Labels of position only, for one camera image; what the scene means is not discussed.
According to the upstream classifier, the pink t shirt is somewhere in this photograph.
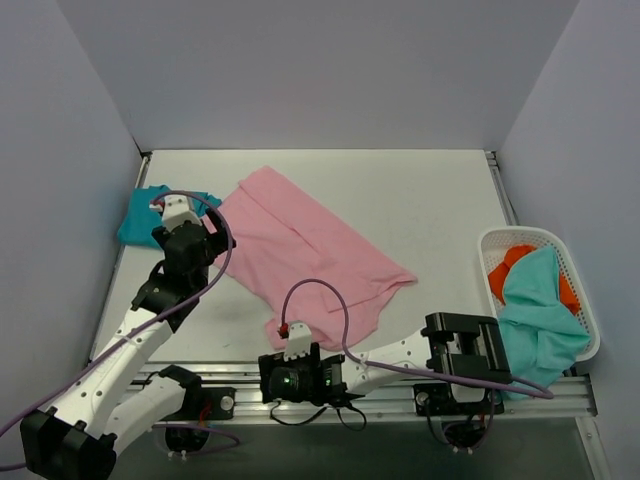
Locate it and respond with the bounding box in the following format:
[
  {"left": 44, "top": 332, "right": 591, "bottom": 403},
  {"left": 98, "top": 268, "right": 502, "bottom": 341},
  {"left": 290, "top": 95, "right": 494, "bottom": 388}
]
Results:
[{"left": 219, "top": 167, "right": 417, "bottom": 351}]

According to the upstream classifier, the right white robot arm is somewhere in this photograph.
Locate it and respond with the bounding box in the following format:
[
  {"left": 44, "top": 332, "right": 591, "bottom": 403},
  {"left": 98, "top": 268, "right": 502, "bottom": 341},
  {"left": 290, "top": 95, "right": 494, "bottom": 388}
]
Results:
[{"left": 258, "top": 313, "right": 512, "bottom": 413}]

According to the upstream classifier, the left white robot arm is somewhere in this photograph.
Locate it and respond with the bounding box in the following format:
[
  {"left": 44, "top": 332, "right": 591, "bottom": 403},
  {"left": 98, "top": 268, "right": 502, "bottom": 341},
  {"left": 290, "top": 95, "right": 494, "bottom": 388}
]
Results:
[{"left": 19, "top": 201, "right": 236, "bottom": 479}]

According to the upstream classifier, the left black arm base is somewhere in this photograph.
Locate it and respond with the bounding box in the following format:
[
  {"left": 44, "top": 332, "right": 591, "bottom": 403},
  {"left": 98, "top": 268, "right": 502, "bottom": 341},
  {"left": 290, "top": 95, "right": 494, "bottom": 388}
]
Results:
[{"left": 164, "top": 387, "right": 236, "bottom": 454}]

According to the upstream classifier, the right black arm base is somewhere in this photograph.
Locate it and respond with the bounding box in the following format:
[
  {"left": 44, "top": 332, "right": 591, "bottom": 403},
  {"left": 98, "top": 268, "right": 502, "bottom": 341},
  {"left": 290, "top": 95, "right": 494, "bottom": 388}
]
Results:
[{"left": 413, "top": 383, "right": 505, "bottom": 455}]

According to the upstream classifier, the folded teal t shirt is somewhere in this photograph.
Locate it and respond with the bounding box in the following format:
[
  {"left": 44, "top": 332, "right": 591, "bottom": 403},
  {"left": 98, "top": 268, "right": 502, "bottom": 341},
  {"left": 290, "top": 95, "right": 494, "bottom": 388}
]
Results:
[{"left": 118, "top": 186, "right": 222, "bottom": 248}]

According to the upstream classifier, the orange t shirt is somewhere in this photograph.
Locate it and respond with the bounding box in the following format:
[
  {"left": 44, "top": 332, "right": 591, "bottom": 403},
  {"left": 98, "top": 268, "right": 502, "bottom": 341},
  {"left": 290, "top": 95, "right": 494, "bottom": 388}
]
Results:
[{"left": 487, "top": 244, "right": 581, "bottom": 316}]

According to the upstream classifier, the white plastic laundry basket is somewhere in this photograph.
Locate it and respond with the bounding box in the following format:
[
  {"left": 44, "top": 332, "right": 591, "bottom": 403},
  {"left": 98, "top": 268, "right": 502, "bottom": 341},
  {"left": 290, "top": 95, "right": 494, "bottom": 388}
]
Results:
[{"left": 478, "top": 227, "right": 600, "bottom": 372}]

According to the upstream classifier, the light turquoise t shirt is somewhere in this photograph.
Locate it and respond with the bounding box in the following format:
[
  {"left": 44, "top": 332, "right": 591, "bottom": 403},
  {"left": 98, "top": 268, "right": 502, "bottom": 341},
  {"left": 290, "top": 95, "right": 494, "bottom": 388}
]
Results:
[{"left": 498, "top": 247, "right": 591, "bottom": 391}]

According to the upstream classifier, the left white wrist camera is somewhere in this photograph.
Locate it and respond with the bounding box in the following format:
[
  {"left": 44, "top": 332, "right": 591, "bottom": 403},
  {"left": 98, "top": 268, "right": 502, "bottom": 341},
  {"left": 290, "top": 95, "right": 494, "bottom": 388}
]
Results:
[{"left": 149, "top": 194, "right": 202, "bottom": 231}]

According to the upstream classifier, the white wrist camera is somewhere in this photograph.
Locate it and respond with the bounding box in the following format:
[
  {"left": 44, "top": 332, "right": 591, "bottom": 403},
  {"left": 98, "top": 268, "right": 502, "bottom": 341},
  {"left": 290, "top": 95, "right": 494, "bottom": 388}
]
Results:
[
  {"left": 149, "top": 194, "right": 202, "bottom": 231},
  {"left": 277, "top": 321, "right": 312, "bottom": 362}
]

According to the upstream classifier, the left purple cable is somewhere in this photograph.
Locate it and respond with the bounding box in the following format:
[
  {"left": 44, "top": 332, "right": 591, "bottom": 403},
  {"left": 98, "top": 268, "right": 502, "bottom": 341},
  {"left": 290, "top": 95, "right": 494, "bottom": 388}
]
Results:
[{"left": 0, "top": 188, "right": 241, "bottom": 471}]

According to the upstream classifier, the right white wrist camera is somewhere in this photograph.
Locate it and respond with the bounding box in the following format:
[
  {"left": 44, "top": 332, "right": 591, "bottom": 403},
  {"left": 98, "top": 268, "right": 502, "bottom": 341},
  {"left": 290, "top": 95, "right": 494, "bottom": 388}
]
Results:
[{"left": 277, "top": 321, "right": 312, "bottom": 362}]

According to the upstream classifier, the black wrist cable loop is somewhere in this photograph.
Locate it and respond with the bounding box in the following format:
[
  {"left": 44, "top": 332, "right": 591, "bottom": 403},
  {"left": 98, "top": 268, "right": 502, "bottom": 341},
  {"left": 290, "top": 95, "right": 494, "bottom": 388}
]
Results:
[{"left": 269, "top": 394, "right": 368, "bottom": 432}]

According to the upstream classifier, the aluminium mounting rail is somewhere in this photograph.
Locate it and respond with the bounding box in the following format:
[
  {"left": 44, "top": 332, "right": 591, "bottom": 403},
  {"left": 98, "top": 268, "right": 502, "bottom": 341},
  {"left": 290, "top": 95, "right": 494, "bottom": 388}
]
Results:
[{"left": 124, "top": 360, "right": 599, "bottom": 426}]

